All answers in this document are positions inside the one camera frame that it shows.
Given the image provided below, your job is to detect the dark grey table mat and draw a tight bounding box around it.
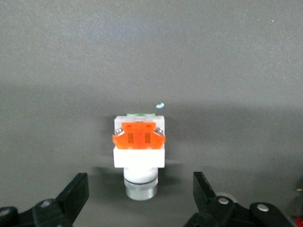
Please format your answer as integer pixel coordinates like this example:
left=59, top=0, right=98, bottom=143
left=0, top=0, right=303, bottom=227

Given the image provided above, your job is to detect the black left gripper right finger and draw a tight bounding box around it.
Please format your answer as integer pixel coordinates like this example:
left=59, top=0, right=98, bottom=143
left=183, top=171, right=294, bottom=227

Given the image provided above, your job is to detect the white orange contact block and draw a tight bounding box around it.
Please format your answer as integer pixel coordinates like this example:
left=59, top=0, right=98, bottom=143
left=111, top=112, right=166, bottom=201

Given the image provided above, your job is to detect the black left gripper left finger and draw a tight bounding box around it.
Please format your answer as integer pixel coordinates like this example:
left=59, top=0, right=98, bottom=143
left=0, top=173, right=90, bottom=227

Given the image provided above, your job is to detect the red mushroom push button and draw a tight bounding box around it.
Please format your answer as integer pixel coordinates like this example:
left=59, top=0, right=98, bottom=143
left=290, top=176, right=303, bottom=227

